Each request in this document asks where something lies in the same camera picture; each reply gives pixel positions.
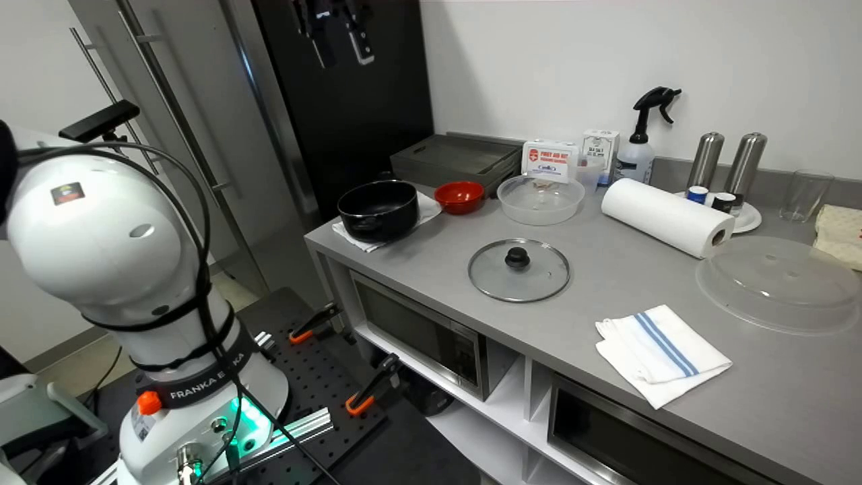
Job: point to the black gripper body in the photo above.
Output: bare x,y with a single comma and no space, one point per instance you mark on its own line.
334,6

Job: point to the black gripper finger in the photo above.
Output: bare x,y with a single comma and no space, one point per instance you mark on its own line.
313,35
359,40

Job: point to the black cooking pot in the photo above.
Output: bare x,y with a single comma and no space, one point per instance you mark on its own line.
377,215

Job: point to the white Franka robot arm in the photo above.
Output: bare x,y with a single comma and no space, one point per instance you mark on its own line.
109,233

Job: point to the steel refrigerator black side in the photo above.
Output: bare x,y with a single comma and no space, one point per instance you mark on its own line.
359,115

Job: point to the grey metal tray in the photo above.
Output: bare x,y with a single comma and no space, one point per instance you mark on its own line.
454,160

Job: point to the red-striped white towel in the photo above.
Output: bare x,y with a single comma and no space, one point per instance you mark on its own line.
429,211

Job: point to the red bowl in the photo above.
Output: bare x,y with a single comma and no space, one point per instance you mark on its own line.
462,196

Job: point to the red white sign card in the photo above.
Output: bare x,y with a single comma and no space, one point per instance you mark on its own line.
550,161

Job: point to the clear plastic container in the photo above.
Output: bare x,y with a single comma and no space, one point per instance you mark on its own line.
540,200

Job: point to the white carton box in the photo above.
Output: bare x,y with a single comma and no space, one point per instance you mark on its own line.
597,157

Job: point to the glass lid black knob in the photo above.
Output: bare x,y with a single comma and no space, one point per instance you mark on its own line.
517,269

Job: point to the built-in black microwave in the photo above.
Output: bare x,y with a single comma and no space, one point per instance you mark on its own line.
419,332

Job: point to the spray bottle black trigger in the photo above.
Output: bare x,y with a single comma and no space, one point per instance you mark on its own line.
640,157

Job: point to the black breadboard robot table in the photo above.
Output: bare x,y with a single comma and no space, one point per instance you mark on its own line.
313,377

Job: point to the white paper towel roll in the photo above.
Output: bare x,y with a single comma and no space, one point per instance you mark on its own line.
660,215

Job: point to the grey counter cabinet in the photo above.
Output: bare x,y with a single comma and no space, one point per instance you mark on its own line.
555,332

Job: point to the steel shaker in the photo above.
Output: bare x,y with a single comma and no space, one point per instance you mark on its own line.
748,161
706,160

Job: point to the small jar blue label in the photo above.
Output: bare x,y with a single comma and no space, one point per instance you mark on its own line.
698,191

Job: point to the orange-capped robot button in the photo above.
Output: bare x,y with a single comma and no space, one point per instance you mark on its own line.
150,401

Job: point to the white plate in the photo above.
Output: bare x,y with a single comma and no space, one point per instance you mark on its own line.
748,218

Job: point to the blue-striped white towel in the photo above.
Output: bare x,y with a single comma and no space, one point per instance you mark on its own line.
660,354

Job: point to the built-in dark oven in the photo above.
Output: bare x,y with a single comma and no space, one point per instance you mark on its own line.
628,448

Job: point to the yellow cloth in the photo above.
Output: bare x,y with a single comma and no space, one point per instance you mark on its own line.
839,233

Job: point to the black flat bracket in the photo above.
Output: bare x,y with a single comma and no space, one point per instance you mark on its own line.
99,122

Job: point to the aluminium rail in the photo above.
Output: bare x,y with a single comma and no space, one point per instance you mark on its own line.
299,425

